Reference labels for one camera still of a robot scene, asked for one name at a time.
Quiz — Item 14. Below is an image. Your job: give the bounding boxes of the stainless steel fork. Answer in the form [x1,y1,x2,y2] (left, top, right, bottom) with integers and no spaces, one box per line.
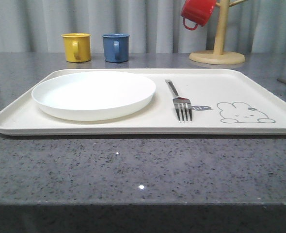
[165,79,192,122]

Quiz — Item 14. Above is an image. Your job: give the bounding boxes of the white round plate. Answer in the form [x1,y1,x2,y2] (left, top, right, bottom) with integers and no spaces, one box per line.
[32,71,156,121]

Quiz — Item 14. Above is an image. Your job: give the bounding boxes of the blue enamel mug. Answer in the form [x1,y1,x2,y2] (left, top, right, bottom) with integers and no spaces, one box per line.
[102,33,129,63]

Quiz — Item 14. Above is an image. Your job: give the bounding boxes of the beige rabbit serving tray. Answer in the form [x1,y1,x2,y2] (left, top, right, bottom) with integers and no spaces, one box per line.
[0,68,286,135]

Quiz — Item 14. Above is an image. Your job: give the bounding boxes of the yellow enamel mug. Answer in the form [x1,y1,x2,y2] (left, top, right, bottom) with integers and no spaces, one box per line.
[61,33,91,63]

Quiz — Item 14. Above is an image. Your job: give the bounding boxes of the wooden mug tree stand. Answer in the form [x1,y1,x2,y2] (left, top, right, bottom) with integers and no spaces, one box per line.
[189,0,245,65]

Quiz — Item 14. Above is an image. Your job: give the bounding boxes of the red enamel mug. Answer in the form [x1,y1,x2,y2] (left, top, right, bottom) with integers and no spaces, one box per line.
[181,0,217,31]

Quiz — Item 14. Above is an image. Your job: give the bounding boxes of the grey pleated curtain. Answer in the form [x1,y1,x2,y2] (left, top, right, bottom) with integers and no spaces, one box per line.
[0,0,286,53]

